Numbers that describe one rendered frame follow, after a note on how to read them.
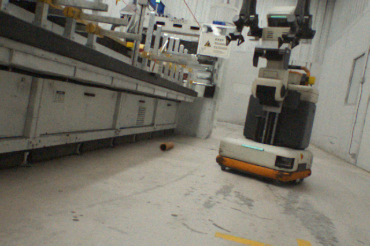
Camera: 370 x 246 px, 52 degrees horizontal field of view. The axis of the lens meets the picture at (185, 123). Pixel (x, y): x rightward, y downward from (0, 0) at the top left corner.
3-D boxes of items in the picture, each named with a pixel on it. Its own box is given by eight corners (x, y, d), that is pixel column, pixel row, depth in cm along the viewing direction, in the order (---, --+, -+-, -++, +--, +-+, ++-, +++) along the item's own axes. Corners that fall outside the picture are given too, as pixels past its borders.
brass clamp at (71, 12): (85, 23, 191) (87, 14, 191) (73, 17, 178) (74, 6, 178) (74, 22, 192) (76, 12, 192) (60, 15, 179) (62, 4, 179)
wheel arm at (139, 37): (141, 43, 209) (143, 34, 208) (139, 41, 205) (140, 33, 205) (69, 31, 216) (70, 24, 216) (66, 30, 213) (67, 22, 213)
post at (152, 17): (145, 71, 308) (155, 12, 305) (144, 71, 304) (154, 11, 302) (141, 71, 309) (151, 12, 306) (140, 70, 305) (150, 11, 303)
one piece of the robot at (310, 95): (250, 149, 361) (266, 63, 356) (306, 163, 330) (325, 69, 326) (234, 149, 333) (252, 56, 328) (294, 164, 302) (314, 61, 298)
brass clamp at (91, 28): (104, 38, 216) (105, 29, 216) (94, 33, 203) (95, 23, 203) (94, 36, 217) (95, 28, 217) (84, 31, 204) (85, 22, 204)
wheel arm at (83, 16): (126, 28, 184) (128, 19, 184) (124, 26, 181) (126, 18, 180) (46, 16, 192) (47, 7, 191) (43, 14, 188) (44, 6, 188)
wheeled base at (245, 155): (247, 161, 370) (251, 137, 369) (311, 178, 335) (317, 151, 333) (213, 164, 315) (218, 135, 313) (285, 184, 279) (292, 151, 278)
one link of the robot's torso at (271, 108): (265, 110, 324) (270, 82, 322) (296, 115, 308) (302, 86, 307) (252, 107, 302) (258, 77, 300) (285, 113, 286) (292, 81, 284)
